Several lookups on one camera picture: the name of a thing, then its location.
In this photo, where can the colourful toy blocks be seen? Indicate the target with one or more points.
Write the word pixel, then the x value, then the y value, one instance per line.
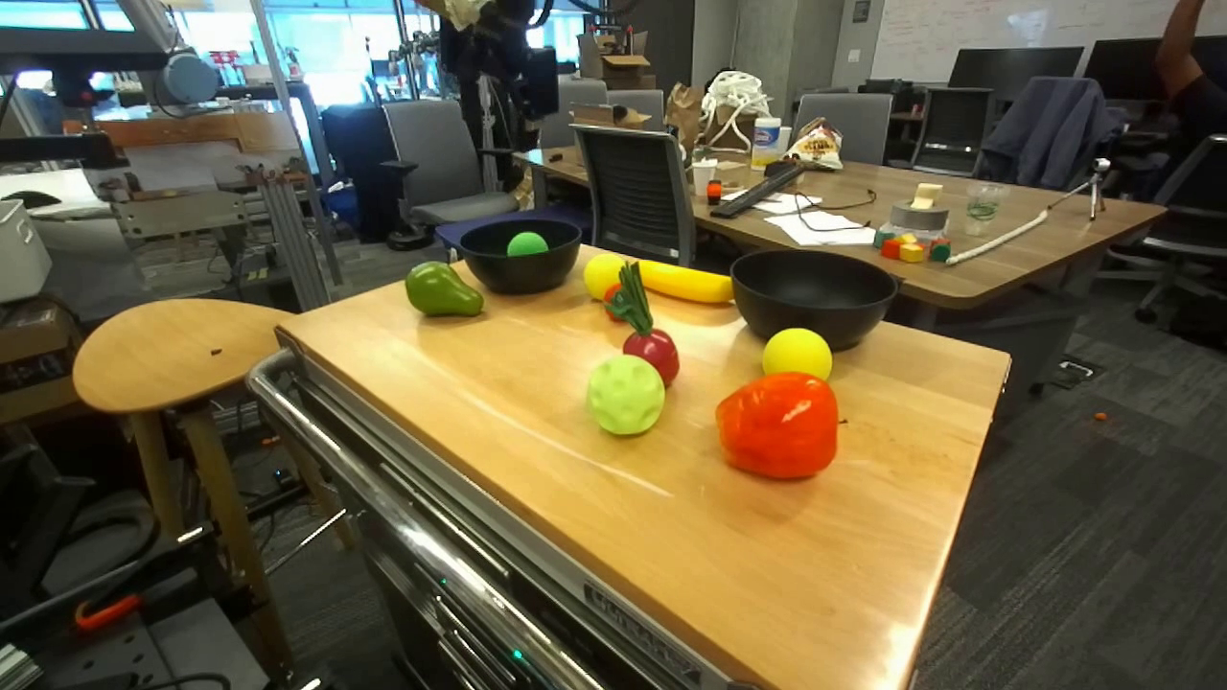
pixel 913 251

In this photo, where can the red orange toy pepper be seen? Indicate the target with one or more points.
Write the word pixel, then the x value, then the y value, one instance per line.
pixel 779 426

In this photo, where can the green smooth toy ball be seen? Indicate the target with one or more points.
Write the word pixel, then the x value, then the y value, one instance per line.
pixel 526 242

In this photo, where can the black bowl near avocado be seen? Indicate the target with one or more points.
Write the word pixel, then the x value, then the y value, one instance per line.
pixel 485 256

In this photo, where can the green toy avocado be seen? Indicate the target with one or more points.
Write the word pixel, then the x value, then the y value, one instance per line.
pixel 435 289

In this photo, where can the white papers on table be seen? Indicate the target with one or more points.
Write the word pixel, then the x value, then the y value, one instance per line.
pixel 805 223

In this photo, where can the round wooden stool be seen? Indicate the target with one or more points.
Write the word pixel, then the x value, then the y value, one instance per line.
pixel 174 357

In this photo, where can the metal cart handle bar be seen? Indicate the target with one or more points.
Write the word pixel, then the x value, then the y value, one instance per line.
pixel 477 630

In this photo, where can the light green dimpled toy ball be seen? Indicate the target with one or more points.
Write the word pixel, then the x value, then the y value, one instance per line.
pixel 625 398

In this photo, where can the dark mesh office chair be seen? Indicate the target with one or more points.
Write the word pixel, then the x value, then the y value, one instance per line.
pixel 639 192

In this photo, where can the large wooden office table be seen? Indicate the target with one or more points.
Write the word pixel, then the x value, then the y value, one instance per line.
pixel 1033 237

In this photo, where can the yellow toy lemon ball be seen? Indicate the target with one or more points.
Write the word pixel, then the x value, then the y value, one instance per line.
pixel 800 351

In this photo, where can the grey office chair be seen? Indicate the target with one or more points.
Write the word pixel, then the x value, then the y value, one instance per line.
pixel 440 165

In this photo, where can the black bowl near pepper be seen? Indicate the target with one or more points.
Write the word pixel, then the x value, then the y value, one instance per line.
pixel 826 292

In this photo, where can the red toy radish with leaves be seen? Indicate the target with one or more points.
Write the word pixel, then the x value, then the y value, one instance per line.
pixel 646 338

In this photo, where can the yellow toy banana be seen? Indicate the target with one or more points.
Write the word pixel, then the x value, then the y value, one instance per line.
pixel 690 284

